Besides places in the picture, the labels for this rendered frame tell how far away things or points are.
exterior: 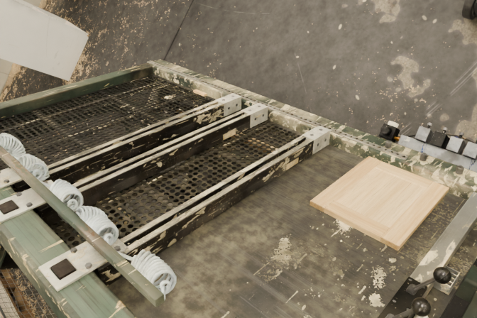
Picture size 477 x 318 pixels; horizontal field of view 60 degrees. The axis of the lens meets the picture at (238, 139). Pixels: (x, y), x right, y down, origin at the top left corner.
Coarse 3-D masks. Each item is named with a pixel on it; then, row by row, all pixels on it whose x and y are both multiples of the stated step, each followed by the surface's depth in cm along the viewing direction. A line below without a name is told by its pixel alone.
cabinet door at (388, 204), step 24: (360, 168) 156; (384, 168) 156; (336, 192) 142; (360, 192) 143; (384, 192) 143; (408, 192) 143; (432, 192) 143; (336, 216) 132; (360, 216) 131; (384, 216) 131; (408, 216) 131; (384, 240) 122
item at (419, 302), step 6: (414, 300) 87; (420, 300) 86; (426, 300) 86; (414, 306) 86; (420, 306) 85; (426, 306) 85; (402, 312) 90; (408, 312) 89; (414, 312) 86; (420, 312) 85; (426, 312) 85
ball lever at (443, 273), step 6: (438, 270) 93; (444, 270) 93; (438, 276) 93; (444, 276) 92; (450, 276) 93; (426, 282) 97; (432, 282) 96; (438, 282) 94; (444, 282) 92; (408, 288) 101; (414, 288) 100; (420, 288) 99; (414, 294) 100
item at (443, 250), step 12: (468, 204) 133; (456, 216) 128; (468, 216) 128; (456, 228) 123; (468, 228) 124; (444, 240) 119; (456, 240) 119; (432, 252) 114; (444, 252) 114; (420, 264) 110; (432, 264) 110; (444, 264) 111; (420, 276) 107; (432, 276) 107
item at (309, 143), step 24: (288, 144) 161; (312, 144) 165; (264, 168) 146; (216, 192) 135; (240, 192) 138; (168, 216) 122; (192, 216) 124; (120, 240) 113; (144, 240) 113; (168, 240) 119; (48, 264) 100; (72, 264) 100; (96, 264) 100
